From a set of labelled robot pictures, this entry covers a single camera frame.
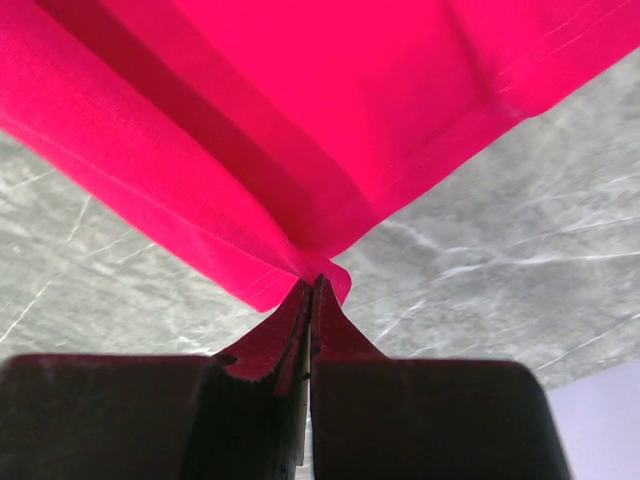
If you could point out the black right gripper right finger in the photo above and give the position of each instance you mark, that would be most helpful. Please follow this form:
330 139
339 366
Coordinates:
376 417

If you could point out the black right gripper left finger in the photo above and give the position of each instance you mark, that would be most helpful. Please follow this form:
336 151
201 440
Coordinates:
238 414

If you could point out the red t-shirt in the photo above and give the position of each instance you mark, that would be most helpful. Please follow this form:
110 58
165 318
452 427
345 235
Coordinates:
257 140

